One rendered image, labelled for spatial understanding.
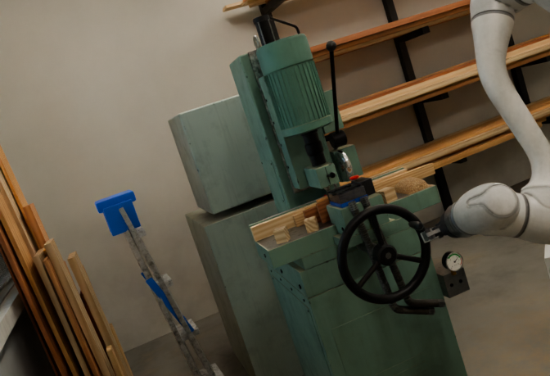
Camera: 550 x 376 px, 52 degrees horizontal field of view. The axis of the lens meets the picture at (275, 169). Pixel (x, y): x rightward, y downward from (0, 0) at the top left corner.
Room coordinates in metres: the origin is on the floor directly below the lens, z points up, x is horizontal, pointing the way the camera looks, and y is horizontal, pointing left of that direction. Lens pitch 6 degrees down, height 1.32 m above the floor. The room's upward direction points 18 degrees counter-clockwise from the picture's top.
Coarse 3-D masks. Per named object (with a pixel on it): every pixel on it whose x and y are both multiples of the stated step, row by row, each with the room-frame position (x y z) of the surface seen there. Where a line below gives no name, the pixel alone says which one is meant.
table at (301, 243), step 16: (432, 192) 1.81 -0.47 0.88; (416, 208) 1.80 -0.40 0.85; (304, 224) 1.87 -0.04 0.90; (320, 224) 1.80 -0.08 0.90; (384, 224) 1.67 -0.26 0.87; (272, 240) 1.80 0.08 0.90; (304, 240) 1.71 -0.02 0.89; (320, 240) 1.72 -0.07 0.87; (336, 240) 1.70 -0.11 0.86; (352, 240) 1.65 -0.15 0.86; (272, 256) 1.69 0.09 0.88; (288, 256) 1.70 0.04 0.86
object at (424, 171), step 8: (416, 168) 1.99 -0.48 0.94; (424, 168) 1.98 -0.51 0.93; (432, 168) 1.99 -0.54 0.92; (400, 176) 1.96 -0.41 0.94; (408, 176) 1.97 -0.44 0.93; (416, 176) 1.97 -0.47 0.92; (424, 176) 1.98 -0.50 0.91; (376, 184) 1.94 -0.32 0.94; (384, 184) 1.95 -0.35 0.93; (392, 184) 1.95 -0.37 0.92; (296, 216) 1.87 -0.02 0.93; (296, 224) 1.87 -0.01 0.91
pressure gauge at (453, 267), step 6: (450, 252) 1.75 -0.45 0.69; (456, 252) 1.75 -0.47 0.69; (444, 258) 1.75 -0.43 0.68; (450, 258) 1.74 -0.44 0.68; (456, 258) 1.75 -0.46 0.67; (462, 258) 1.75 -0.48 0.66; (444, 264) 1.75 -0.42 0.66; (450, 264) 1.74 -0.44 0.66; (456, 264) 1.75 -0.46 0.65; (462, 264) 1.75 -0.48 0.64; (450, 270) 1.74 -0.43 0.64; (456, 270) 1.74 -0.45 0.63
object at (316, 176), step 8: (304, 168) 1.97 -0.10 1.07; (312, 168) 1.90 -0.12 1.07; (320, 168) 1.86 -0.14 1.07; (328, 168) 1.87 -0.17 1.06; (312, 176) 1.91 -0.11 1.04; (320, 176) 1.86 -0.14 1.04; (336, 176) 1.87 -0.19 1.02; (312, 184) 1.94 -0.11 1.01; (320, 184) 1.86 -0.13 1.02; (328, 184) 1.86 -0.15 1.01
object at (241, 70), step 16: (240, 64) 2.08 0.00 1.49; (240, 80) 2.16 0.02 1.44; (240, 96) 2.25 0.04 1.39; (256, 96) 2.07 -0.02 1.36; (256, 112) 2.07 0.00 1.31; (256, 128) 2.15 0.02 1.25; (272, 128) 2.07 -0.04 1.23; (320, 128) 2.11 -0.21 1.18; (256, 144) 2.25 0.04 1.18; (272, 144) 2.07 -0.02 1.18; (272, 160) 2.07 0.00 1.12; (272, 176) 2.15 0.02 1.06; (272, 192) 2.24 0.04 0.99; (288, 192) 2.07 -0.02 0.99; (304, 192) 2.08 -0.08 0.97; (320, 192) 2.09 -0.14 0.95; (288, 208) 2.07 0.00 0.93
